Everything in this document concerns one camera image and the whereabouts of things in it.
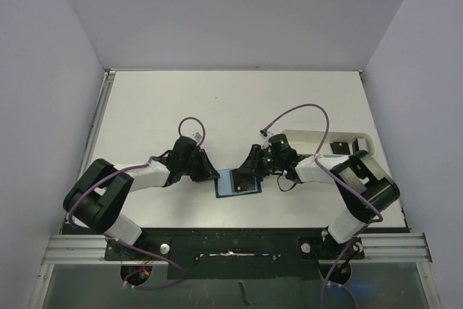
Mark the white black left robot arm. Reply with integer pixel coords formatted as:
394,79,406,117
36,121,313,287
63,136,220,259

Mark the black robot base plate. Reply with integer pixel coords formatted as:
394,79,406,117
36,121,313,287
104,228,365,280

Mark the white plastic card tray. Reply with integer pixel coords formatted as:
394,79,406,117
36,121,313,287
282,130,375,157

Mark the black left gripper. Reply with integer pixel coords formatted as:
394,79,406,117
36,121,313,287
181,148,219,182

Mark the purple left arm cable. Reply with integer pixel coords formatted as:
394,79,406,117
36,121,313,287
67,117,206,291

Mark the aluminium frame rail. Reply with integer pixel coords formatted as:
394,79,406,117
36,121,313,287
353,233,433,263

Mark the blue leather card holder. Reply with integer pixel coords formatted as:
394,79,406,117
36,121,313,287
214,169,262,198

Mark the black card in tray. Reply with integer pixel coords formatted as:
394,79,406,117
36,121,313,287
330,142,351,155

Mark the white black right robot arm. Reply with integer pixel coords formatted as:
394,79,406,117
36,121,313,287
235,134,400,258

